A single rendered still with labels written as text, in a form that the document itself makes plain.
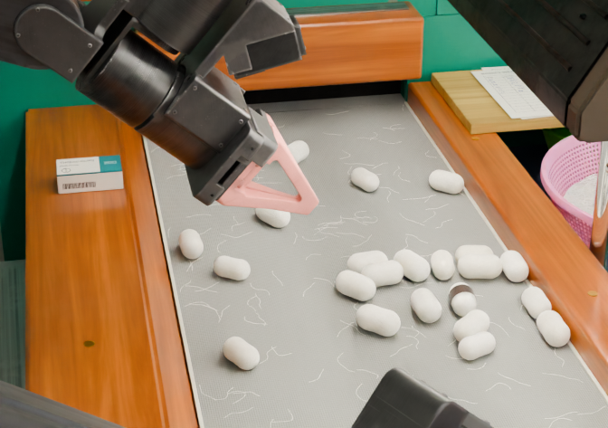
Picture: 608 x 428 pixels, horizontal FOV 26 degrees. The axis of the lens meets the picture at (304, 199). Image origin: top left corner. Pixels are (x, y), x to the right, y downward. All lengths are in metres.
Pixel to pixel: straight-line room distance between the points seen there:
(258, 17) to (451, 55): 0.59
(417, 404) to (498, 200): 0.64
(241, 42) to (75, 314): 0.26
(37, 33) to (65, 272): 0.28
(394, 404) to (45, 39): 0.41
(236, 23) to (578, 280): 0.37
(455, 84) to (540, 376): 0.51
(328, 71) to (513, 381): 0.50
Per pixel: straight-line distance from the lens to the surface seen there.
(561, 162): 1.33
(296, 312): 1.08
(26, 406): 0.45
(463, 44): 1.49
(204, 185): 0.94
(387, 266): 1.11
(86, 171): 1.23
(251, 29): 0.93
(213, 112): 0.93
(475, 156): 1.31
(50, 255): 1.13
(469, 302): 1.07
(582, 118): 0.65
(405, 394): 0.60
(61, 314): 1.05
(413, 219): 1.23
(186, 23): 0.91
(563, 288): 1.09
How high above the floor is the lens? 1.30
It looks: 26 degrees down
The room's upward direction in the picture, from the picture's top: straight up
